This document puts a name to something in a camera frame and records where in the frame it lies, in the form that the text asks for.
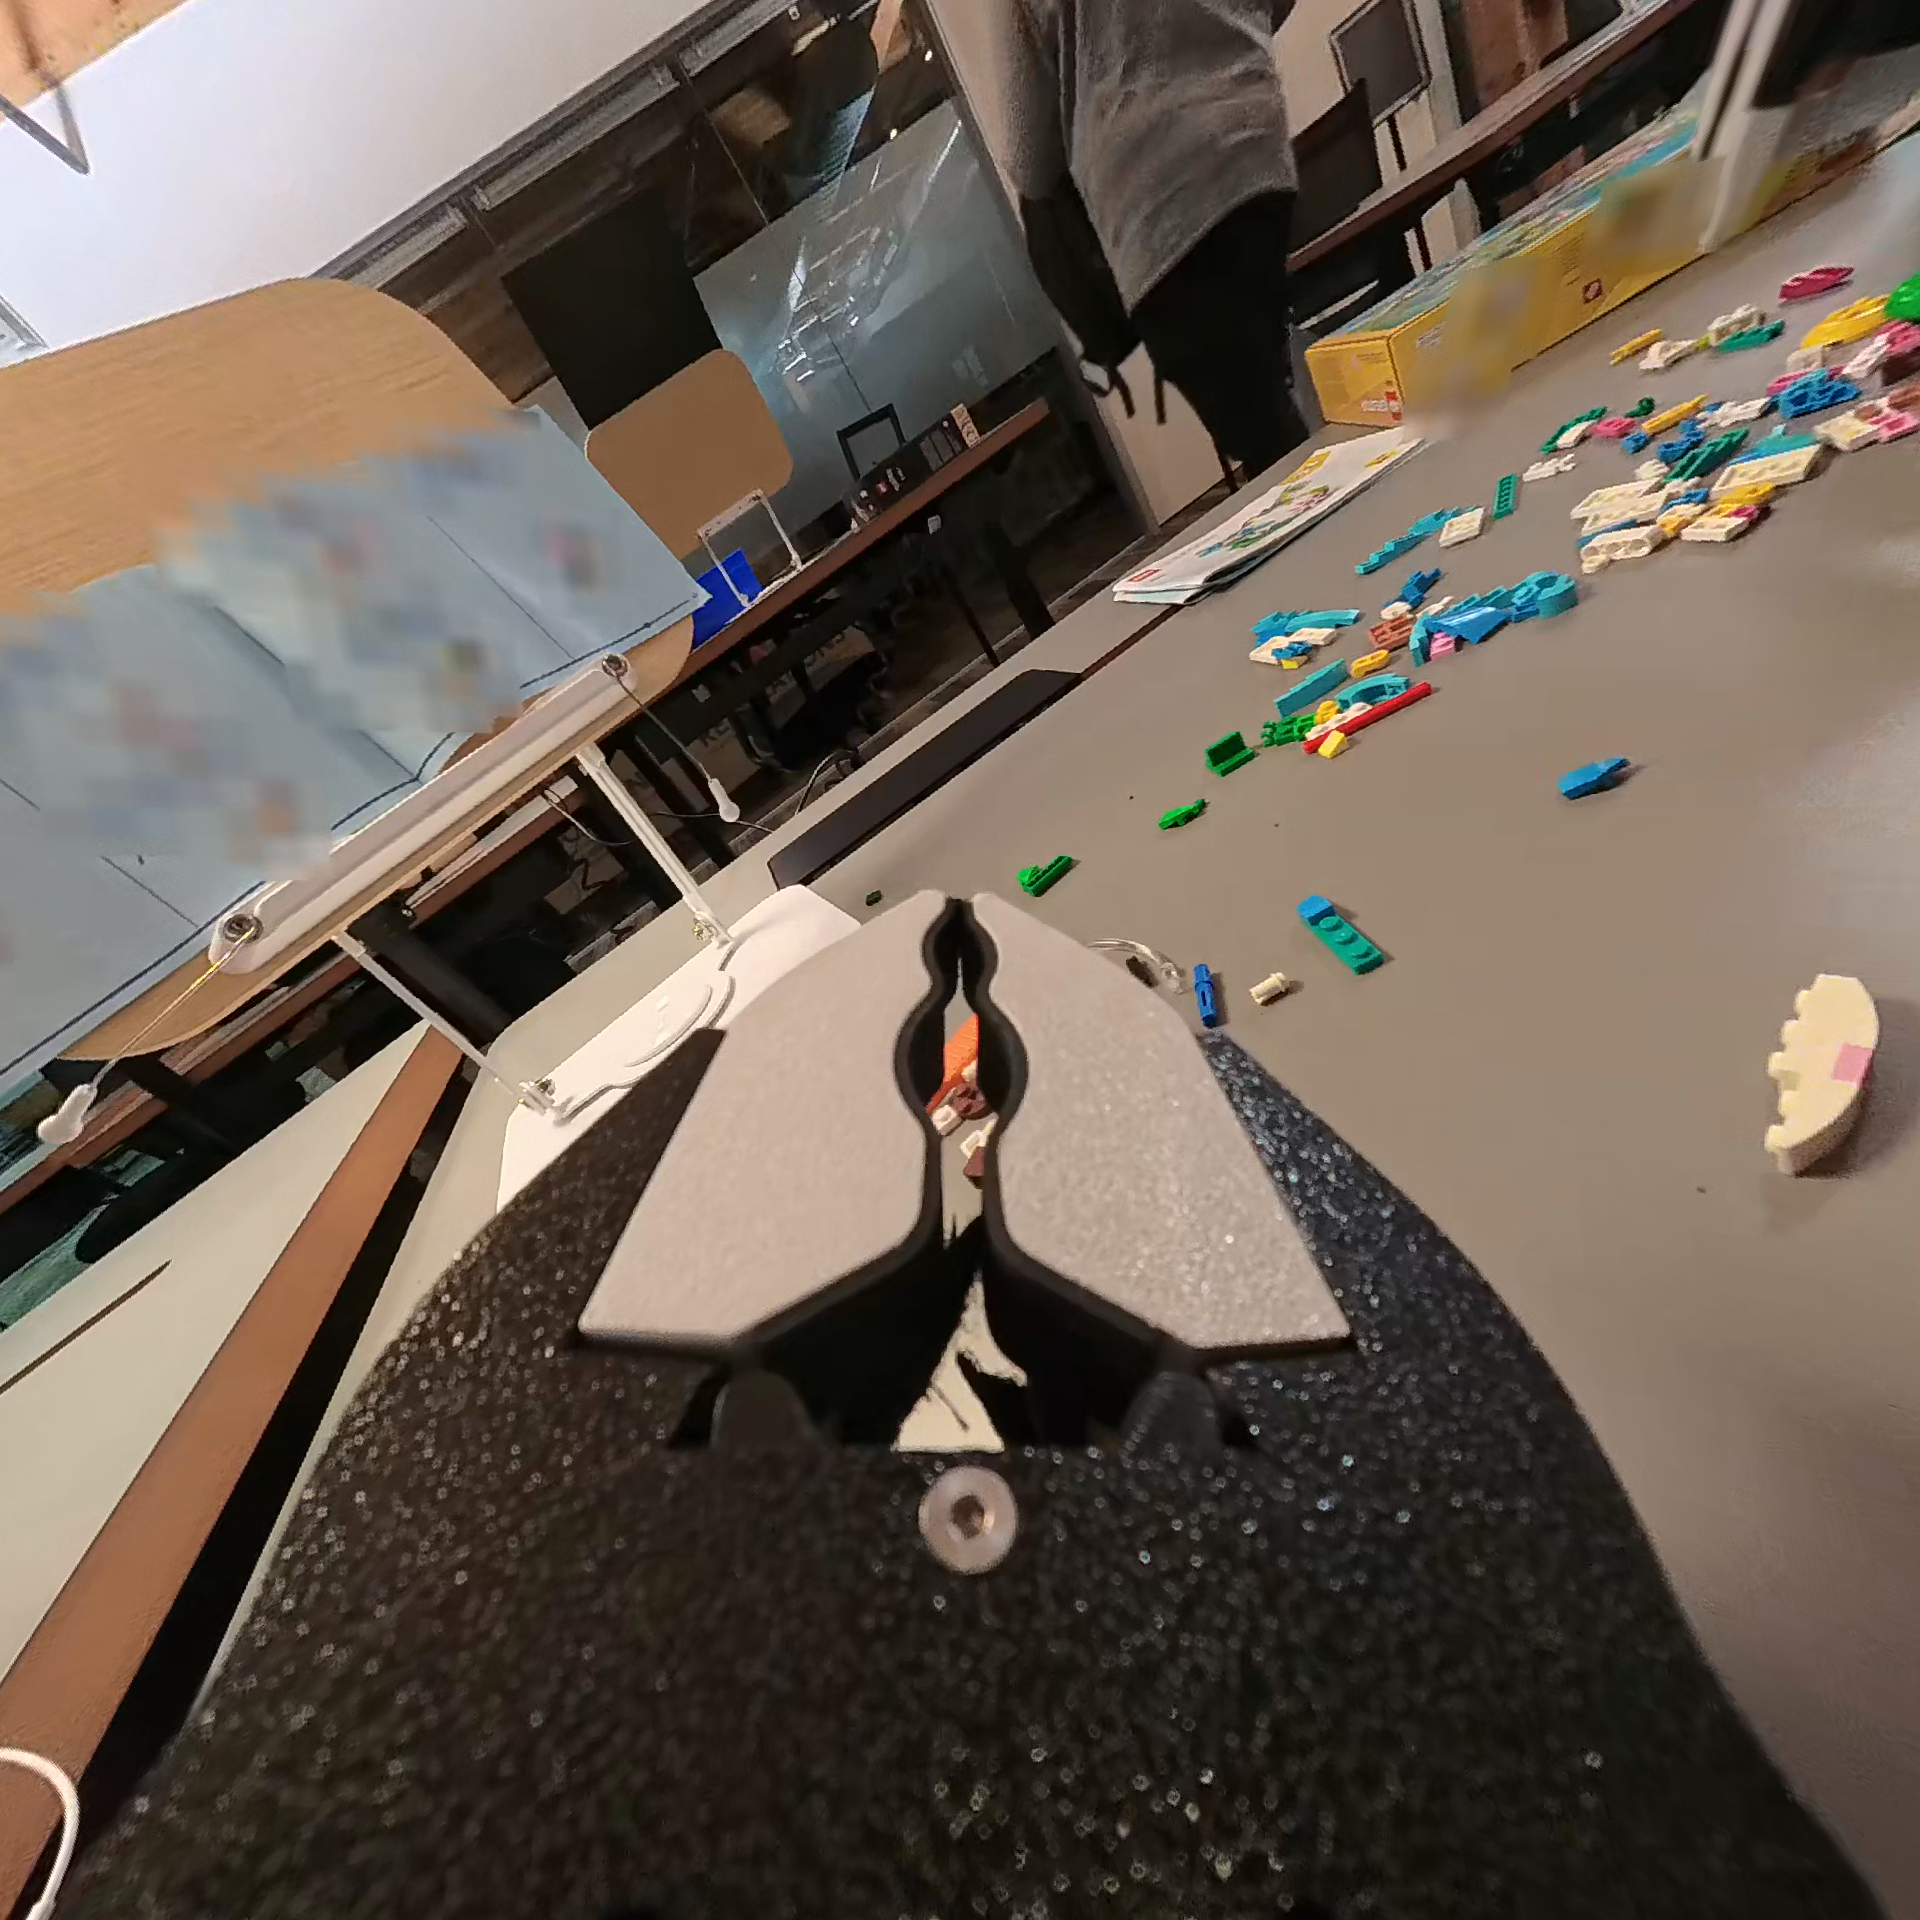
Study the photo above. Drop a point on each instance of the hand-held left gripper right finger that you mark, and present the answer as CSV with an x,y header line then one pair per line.
x,y
1142,1170

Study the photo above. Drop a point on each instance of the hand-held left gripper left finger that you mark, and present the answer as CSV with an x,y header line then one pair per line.
x,y
795,1140

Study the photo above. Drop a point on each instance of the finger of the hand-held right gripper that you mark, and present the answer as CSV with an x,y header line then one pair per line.
x,y
1742,103

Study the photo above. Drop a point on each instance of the orange brown lego piece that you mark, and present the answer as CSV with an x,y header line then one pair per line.
x,y
962,1095

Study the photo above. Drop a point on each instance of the teal lego plate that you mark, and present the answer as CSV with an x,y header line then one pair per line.
x,y
1345,935

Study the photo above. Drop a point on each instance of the pile of loose lego bricks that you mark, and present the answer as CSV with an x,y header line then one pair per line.
x,y
1695,482

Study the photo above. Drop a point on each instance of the yellow lego box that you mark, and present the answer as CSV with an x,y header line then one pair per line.
x,y
1349,376

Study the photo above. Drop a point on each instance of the blue lego slope brick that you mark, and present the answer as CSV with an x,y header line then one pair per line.
x,y
1591,779

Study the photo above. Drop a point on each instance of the lego instruction booklet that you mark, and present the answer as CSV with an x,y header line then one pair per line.
x,y
1261,523

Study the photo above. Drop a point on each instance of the cream round lego plate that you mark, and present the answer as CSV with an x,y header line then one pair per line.
x,y
1819,1082

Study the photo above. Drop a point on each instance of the black chair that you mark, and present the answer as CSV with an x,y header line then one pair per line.
x,y
1337,163

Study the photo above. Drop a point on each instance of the blue plastic bin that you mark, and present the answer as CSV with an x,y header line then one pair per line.
x,y
731,589

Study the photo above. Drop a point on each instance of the pale blue paper sheet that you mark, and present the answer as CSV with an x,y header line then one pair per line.
x,y
615,569

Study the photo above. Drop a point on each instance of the clear acrylic stand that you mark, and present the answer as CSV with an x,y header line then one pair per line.
x,y
747,540

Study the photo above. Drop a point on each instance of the brown topped desk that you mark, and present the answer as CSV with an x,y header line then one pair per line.
x,y
915,463

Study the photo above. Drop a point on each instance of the small wooden panel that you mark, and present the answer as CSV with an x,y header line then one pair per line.
x,y
689,445

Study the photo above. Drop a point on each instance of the large wooden panel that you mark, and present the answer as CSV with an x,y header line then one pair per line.
x,y
224,403

